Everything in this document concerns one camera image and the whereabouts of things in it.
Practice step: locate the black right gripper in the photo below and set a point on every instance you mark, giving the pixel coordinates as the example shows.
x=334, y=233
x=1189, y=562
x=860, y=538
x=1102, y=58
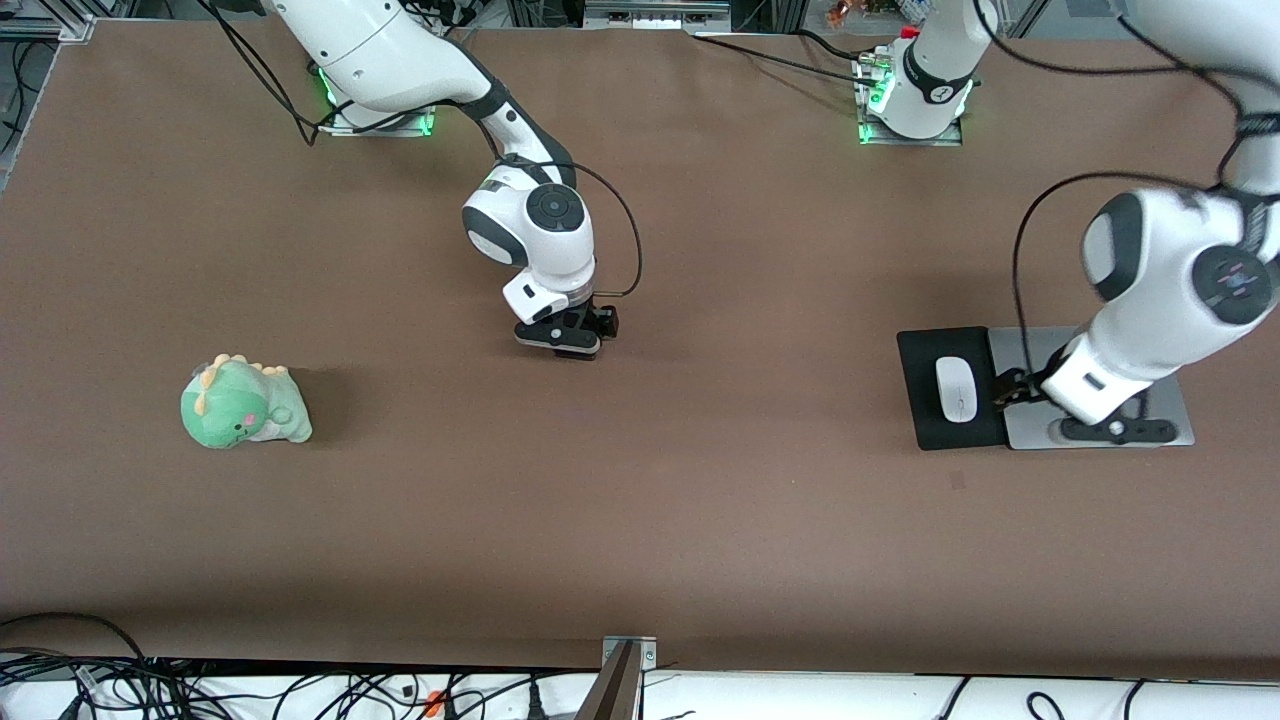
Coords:
x=597, y=318

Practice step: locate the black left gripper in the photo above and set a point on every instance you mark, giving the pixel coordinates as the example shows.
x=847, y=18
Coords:
x=1012, y=386

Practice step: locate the black phone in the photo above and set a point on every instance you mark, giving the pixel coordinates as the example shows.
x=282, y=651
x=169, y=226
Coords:
x=582, y=357

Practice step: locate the white computer mouse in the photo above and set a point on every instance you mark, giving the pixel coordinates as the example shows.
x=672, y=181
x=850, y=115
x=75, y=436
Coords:
x=955, y=390

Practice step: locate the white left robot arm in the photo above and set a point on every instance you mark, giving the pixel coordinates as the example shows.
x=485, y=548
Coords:
x=1150, y=260

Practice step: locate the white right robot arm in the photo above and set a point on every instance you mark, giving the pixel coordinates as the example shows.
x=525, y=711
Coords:
x=380, y=50

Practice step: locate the black mouse pad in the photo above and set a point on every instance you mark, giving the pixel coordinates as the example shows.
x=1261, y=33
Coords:
x=918, y=400

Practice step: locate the silver closed laptop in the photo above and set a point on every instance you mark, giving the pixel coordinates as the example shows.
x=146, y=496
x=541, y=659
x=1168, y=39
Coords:
x=1030, y=432

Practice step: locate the green dinosaur plush toy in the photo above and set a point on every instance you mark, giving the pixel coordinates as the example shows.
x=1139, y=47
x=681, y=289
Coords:
x=235, y=405

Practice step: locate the aluminium corner profile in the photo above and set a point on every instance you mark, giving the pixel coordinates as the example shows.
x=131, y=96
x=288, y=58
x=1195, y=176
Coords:
x=50, y=25

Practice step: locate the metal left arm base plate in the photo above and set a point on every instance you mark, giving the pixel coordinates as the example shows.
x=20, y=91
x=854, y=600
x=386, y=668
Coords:
x=910, y=142

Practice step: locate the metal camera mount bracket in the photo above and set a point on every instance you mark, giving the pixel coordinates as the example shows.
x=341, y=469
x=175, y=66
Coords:
x=620, y=690

